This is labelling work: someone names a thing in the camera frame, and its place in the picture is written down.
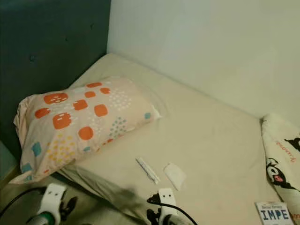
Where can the long white wrapper strip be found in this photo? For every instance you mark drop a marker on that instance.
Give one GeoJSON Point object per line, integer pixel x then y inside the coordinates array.
{"type": "Point", "coordinates": [147, 170]}

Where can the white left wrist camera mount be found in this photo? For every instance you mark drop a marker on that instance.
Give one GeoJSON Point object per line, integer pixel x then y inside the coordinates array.
{"type": "Point", "coordinates": [52, 197]}

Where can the cream cartoon print blanket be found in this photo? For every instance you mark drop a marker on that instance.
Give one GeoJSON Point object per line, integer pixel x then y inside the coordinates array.
{"type": "Point", "coordinates": [281, 154]}

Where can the dark teal upholstered headboard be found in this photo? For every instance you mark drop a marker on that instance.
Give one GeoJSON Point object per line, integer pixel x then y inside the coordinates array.
{"type": "Point", "coordinates": [47, 42]}

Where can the pink pillow with orange spots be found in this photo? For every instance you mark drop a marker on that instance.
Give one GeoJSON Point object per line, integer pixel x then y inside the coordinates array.
{"type": "Point", "coordinates": [79, 126]}

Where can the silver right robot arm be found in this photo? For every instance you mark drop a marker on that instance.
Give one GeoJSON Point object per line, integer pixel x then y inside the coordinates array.
{"type": "Point", "coordinates": [176, 220]}

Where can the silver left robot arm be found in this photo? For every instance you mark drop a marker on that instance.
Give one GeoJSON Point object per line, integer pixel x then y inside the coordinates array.
{"type": "Point", "coordinates": [42, 219]}

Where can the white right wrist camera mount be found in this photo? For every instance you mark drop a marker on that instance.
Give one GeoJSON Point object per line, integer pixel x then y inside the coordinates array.
{"type": "Point", "coordinates": [167, 199]}

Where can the white book with blue letters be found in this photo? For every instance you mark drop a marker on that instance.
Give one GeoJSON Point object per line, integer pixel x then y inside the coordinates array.
{"type": "Point", "coordinates": [274, 214]}

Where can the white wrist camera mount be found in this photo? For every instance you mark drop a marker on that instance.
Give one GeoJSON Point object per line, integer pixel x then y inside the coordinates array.
{"type": "Point", "coordinates": [167, 199]}
{"type": "Point", "coordinates": [52, 197]}

